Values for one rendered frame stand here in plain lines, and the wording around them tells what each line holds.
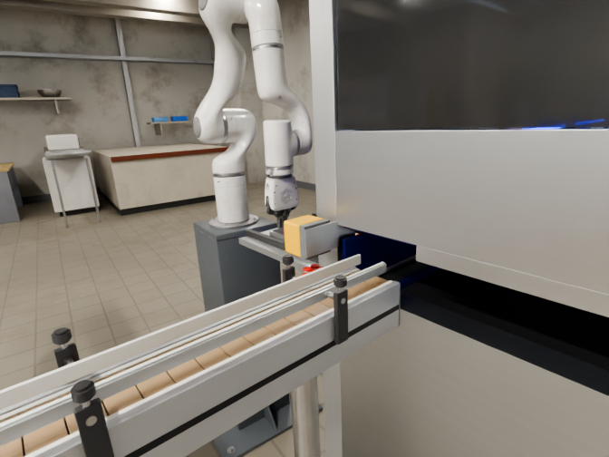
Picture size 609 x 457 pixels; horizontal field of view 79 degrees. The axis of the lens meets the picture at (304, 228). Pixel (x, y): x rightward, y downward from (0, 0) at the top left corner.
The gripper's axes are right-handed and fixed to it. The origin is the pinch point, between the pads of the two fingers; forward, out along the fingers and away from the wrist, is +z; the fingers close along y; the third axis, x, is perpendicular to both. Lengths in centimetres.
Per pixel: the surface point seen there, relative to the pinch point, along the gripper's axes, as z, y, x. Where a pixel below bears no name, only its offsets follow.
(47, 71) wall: -107, 44, 732
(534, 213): -20, -12, -74
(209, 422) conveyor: 3, -52, -54
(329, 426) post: 47, -13, -34
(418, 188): -21, -12, -56
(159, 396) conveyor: -3, -57, -53
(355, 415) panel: 36, -13, -44
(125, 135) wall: 8, 149, 719
